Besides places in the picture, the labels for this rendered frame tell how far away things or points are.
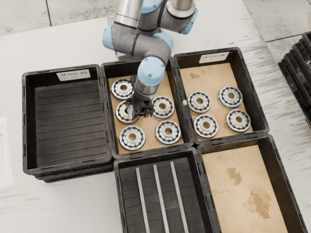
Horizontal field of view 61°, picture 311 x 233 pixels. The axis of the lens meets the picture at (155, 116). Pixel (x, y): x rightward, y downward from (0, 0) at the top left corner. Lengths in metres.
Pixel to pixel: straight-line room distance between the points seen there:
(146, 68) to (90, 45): 0.73
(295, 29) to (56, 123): 2.31
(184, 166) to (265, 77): 0.69
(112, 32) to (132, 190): 0.56
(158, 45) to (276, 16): 2.11
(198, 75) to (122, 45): 0.47
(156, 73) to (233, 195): 0.57
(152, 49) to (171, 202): 0.55
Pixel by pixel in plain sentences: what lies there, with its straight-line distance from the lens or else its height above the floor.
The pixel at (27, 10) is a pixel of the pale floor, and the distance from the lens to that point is 2.71.
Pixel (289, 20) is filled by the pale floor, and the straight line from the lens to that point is 2.89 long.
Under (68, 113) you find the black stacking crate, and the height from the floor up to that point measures 0.83.
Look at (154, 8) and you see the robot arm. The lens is 1.16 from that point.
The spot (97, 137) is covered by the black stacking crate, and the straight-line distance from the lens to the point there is 1.08.
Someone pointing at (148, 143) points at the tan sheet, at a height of 0.83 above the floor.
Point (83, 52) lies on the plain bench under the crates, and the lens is 1.44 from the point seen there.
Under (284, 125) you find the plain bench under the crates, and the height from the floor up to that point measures 0.70.
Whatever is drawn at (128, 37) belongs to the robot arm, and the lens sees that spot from 0.86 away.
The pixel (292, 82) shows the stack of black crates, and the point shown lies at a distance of 2.08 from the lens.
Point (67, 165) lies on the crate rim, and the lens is 0.97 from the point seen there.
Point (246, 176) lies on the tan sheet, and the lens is 1.12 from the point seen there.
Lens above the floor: 1.85
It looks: 67 degrees down
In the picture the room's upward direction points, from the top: 10 degrees clockwise
